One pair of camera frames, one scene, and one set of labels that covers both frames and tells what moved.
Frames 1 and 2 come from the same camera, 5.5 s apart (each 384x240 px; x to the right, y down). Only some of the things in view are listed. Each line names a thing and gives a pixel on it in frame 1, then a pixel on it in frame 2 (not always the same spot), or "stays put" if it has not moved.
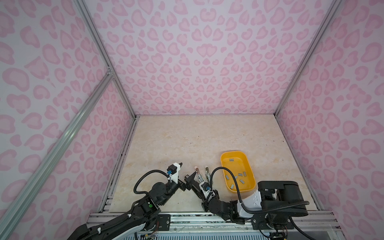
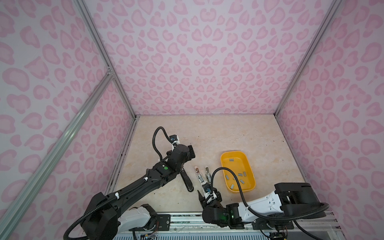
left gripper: [181, 186] → [192, 153]
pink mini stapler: [200, 178] stays put
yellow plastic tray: [238, 163] stays put
